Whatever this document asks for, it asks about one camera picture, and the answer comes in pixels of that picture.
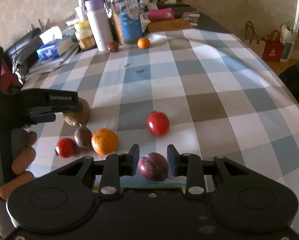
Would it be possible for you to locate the reddish plum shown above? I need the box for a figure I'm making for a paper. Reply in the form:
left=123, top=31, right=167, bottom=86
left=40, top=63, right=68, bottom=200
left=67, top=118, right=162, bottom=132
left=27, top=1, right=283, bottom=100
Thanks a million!
left=138, top=152, right=169, bottom=181

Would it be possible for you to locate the gold metal tray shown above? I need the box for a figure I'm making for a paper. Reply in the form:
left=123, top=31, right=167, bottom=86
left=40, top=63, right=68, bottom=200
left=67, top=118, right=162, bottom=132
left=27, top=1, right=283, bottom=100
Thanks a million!
left=93, top=173, right=215, bottom=193

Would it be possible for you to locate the yellow lid glass jar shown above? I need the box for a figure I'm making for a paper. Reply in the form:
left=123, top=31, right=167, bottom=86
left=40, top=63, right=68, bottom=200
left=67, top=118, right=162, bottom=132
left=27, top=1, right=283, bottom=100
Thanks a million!
left=74, top=21, right=96, bottom=50

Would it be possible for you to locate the brown kiwi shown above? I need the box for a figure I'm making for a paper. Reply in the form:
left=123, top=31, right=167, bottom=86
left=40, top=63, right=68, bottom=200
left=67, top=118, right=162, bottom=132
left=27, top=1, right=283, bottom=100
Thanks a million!
left=63, top=98, right=91, bottom=126

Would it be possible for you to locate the stack of books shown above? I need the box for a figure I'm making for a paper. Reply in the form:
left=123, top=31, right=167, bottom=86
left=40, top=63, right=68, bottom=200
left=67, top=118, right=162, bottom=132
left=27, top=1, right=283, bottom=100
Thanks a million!
left=25, top=43, right=79, bottom=81

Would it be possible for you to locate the white lilac thermos bottle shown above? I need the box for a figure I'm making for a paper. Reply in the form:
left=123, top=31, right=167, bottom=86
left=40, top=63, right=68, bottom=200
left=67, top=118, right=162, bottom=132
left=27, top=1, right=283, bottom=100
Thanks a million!
left=85, top=0, right=114, bottom=51

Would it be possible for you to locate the grey jacket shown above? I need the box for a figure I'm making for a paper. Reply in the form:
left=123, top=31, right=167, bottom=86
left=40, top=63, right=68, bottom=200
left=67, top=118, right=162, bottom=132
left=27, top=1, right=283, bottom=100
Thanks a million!
left=12, top=35, right=43, bottom=85

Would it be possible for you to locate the brown paper bag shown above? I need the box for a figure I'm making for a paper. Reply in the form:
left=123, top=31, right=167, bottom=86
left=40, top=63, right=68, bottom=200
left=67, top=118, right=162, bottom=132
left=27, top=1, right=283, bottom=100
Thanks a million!
left=244, top=21, right=265, bottom=58

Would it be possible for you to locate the red shopping bag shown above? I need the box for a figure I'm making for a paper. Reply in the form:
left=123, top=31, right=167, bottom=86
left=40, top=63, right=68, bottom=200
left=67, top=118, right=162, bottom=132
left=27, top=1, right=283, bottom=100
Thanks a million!
left=262, top=29, right=284, bottom=62

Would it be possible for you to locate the front mandarin orange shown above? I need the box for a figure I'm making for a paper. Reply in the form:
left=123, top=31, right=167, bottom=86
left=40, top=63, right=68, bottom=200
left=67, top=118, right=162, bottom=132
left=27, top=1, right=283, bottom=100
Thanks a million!
left=91, top=128, right=118, bottom=155

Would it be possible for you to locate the person left hand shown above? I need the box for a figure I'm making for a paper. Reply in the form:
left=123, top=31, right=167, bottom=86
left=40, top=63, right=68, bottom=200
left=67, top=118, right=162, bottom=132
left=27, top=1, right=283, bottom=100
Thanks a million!
left=0, top=131, right=37, bottom=200

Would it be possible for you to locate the dark purple plum centre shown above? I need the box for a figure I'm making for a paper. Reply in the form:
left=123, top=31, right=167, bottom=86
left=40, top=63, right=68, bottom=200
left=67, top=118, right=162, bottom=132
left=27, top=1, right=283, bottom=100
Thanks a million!
left=74, top=126, right=92, bottom=150

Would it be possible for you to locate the black leather sofa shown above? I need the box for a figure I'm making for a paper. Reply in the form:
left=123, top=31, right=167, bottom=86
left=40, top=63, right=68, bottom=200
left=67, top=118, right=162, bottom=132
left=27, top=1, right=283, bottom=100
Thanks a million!
left=3, top=28, right=41, bottom=70

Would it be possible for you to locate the brown wooden board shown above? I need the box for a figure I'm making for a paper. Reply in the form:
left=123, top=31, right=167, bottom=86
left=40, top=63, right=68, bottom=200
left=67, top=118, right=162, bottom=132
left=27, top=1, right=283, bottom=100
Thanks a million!
left=147, top=18, right=194, bottom=33

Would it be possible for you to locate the white shopping bag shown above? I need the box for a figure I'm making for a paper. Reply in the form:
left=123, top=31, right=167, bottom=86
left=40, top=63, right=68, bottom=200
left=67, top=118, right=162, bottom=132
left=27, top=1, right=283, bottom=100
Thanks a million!
left=280, top=22, right=297, bottom=62

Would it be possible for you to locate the blue tissue box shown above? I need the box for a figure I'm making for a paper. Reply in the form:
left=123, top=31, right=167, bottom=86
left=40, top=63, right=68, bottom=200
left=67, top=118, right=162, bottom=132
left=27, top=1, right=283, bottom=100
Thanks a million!
left=36, top=36, right=75, bottom=61

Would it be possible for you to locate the dark plum near bottle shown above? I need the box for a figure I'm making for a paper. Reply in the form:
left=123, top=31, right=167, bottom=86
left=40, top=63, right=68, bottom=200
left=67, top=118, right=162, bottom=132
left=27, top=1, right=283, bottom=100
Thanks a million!
left=107, top=41, right=119, bottom=53

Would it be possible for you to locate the clear cereal jar blue label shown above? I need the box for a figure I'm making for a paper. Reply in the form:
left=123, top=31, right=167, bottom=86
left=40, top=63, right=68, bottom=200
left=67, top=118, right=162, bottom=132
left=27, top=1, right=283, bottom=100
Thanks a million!
left=105, top=0, right=143, bottom=44

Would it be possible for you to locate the small far mandarin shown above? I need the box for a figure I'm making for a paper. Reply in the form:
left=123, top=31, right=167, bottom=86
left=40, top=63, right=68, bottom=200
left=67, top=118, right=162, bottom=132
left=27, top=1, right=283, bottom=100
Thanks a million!
left=137, top=37, right=150, bottom=49

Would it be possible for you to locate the pink pencil case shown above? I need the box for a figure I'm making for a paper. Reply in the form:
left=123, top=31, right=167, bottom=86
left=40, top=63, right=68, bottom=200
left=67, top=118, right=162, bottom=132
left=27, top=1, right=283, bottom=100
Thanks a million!
left=148, top=8, right=174, bottom=22

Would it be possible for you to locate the checkered tablecloth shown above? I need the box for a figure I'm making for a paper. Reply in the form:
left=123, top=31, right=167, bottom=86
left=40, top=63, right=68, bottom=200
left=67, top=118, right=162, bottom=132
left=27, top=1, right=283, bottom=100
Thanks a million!
left=25, top=29, right=299, bottom=198

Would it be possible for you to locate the red tomato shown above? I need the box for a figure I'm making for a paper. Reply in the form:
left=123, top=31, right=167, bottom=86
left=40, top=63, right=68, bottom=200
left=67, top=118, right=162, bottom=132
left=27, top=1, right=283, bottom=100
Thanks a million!
left=146, top=111, right=169, bottom=136
left=55, top=138, right=77, bottom=158

